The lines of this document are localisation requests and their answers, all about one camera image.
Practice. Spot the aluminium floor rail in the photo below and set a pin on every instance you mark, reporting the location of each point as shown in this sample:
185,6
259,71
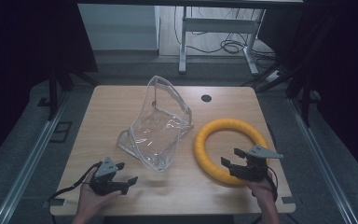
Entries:
320,161
28,165

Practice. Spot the grey tape strip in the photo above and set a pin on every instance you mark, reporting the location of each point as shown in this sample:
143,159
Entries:
56,202
289,200

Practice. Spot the black round table grommet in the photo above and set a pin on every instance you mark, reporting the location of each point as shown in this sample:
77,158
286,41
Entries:
206,98

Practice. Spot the white metal desk frame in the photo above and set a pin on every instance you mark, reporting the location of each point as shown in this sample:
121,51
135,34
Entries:
217,25

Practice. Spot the white power strip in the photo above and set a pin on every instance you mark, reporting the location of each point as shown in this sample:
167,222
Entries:
275,75

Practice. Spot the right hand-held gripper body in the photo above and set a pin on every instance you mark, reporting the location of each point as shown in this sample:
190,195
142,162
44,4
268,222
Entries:
254,169

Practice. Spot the transparent plastic bag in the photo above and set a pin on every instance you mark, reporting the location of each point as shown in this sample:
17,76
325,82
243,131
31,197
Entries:
155,130

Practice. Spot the black metal stand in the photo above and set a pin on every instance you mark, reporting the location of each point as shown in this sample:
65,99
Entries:
306,102
53,93

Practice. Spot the person's left hand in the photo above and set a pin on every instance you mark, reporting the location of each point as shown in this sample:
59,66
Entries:
88,197

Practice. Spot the person's right hand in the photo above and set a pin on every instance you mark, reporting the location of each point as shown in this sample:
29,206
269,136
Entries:
262,191

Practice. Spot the dark curtain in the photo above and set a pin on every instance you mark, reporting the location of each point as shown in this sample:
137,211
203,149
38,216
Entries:
348,77
12,62

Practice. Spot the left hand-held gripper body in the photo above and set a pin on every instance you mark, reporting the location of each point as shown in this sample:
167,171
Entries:
106,168

